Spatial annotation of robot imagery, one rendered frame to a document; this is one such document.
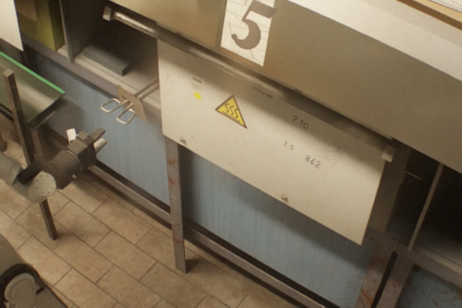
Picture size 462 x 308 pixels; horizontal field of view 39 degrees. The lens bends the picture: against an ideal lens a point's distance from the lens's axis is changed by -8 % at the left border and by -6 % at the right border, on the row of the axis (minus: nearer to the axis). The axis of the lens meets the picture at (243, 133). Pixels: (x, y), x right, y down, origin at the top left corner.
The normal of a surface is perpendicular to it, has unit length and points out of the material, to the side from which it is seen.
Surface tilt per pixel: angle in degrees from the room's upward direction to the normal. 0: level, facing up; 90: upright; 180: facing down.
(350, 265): 90
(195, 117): 90
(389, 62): 79
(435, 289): 90
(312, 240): 90
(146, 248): 0
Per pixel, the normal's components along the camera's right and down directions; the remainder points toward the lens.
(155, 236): 0.04, -0.69
